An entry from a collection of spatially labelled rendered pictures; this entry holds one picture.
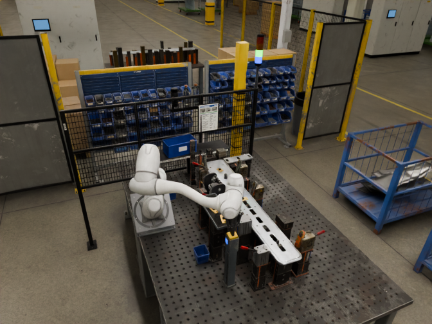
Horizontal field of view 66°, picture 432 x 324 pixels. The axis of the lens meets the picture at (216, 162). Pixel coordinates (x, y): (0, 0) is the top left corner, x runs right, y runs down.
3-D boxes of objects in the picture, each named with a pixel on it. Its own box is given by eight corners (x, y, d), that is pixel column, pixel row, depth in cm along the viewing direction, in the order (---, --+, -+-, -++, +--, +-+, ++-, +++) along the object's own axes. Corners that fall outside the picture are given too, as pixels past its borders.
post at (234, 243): (236, 285, 233) (240, 238, 211) (226, 288, 230) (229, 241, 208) (231, 277, 239) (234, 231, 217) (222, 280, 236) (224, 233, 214)
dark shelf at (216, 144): (229, 150, 341) (229, 148, 339) (142, 166, 310) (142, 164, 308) (221, 141, 358) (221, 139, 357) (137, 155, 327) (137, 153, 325)
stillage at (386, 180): (398, 179, 485) (420, 119, 437) (449, 212, 422) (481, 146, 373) (332, 196, 446) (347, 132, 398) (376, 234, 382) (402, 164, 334)
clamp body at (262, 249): (267, 288, 231) (272, 251, 212) (252, 294, 227) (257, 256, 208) (260, 278, 238) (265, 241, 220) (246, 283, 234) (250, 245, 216)
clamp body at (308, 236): (311, 273, 243) (320, 236, 225) (294, 279, 238) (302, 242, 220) (302, 263, 252) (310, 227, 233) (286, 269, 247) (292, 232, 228)
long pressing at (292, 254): (307, 257, 218) (308, 255, 218) (278, 267, 211) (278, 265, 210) (222, 159, 327) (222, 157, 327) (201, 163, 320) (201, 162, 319)
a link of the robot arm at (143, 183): (152, 193, 195) (155, 171, 199) (124, 192, 198) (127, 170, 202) (160, 197, 207) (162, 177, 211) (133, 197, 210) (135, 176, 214)
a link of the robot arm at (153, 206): (140, 218, 267) (141, 215, 246) (143, 196, 272) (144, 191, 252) (161, 220, 270) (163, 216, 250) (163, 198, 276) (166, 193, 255)
